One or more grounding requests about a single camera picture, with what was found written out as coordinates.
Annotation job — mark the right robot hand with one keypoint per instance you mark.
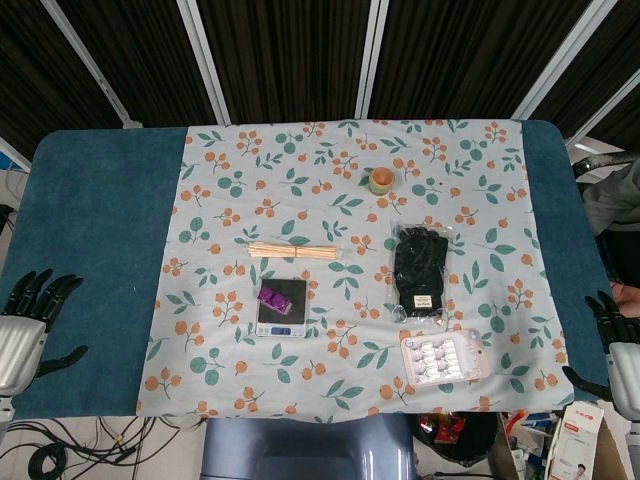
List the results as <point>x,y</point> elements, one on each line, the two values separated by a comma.
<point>622,355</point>

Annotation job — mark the black gloves in plastic bag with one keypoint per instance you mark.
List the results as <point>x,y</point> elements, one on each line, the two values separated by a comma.
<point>420,272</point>

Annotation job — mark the person in grey jacket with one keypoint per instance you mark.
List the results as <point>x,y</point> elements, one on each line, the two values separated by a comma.
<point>612,200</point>

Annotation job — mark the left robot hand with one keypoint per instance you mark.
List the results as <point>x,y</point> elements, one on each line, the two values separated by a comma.
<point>20,345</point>

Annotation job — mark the small green orange cup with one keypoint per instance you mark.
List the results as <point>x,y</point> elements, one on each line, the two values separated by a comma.
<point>381,179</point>

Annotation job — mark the black bin with red packets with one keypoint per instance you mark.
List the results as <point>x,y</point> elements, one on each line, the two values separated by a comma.
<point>455,437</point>

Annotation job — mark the purple toy brick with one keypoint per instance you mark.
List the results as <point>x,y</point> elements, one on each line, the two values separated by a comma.
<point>273,301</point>

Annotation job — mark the floral tablecloth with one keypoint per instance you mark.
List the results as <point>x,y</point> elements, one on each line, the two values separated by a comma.
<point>350,250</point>

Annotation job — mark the bundle of wooden sticks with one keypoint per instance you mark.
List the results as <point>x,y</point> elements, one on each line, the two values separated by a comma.
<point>295,251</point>

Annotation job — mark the white red cardboard box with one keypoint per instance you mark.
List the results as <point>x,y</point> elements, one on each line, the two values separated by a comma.
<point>570,442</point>

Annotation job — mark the teal table cover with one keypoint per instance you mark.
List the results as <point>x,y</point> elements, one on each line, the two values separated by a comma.
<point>100,225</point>

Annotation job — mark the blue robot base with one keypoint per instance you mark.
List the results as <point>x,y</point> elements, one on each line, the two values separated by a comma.
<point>307,447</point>

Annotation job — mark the digital kitchen scale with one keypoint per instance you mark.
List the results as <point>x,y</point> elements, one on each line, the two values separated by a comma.
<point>281,306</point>

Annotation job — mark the pink blister pack of clips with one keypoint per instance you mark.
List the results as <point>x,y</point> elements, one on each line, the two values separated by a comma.
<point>445,359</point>

